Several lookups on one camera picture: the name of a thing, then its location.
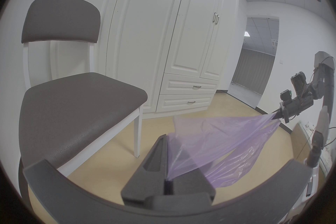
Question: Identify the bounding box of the white wardrobe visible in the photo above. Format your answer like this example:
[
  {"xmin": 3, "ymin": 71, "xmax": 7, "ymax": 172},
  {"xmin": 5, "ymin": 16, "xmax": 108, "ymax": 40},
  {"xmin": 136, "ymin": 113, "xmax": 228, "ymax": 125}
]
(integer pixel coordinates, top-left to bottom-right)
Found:
[{"xmin": 56, "ymin": 0, "xmax": 240, "ymax": 120}]

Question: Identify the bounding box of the purple plastic bag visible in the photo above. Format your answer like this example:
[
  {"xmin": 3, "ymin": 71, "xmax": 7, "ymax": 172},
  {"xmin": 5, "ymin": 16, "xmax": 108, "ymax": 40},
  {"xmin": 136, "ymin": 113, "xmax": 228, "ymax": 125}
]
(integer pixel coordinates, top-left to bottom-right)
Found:
[{"xmin": 167, "ymin": 113, "xmax": 281, "ymax": 188}]

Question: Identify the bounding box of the white chair dark grey seat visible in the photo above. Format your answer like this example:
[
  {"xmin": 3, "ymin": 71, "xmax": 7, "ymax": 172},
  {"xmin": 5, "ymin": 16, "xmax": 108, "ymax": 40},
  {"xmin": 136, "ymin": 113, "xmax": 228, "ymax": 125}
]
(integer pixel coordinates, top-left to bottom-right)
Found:
[{"xmin": 18, "ymin": 0, "xmax": 148, "ymax": 184}]

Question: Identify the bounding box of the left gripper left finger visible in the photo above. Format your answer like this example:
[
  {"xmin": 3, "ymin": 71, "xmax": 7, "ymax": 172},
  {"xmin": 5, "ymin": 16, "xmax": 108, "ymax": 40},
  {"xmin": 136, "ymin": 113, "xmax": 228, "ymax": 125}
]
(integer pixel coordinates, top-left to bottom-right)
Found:
[{"xmin": 121, "ymin": 134, "xmax": 169, "ymax": 205}]

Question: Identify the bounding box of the grey curtain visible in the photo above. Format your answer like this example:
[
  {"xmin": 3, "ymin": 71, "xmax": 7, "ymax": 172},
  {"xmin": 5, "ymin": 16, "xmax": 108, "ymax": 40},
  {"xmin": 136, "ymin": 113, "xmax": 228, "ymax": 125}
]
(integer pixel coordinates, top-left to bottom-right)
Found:
[{"xmin": 232, "ymin": 48, "xmax": 276, "ymax": 95}]

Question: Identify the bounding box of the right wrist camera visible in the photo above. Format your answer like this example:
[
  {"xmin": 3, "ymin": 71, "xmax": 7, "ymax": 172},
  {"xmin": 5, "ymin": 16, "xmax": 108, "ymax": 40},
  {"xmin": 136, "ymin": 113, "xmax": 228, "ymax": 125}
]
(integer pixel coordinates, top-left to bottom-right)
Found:
[{"xmin": 280, "ymin": 72, "xmax": 307, "ymax": 105}]

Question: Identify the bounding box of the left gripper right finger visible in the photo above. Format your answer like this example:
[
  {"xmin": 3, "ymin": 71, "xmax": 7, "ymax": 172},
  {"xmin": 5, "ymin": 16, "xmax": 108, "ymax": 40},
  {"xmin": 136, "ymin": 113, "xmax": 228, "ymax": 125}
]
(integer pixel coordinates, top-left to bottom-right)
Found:
[{"xmin": 168, "ymin": 166, "xmax": 216, "ymax": 205}]

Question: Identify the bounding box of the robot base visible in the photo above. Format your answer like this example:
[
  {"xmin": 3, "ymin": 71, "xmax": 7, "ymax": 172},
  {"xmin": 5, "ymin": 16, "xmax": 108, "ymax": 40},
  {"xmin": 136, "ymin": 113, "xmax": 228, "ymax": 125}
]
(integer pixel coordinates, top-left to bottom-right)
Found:
[{"xmin": 290, "ymin": 123, "xmax": 334, "ymax": 200}]

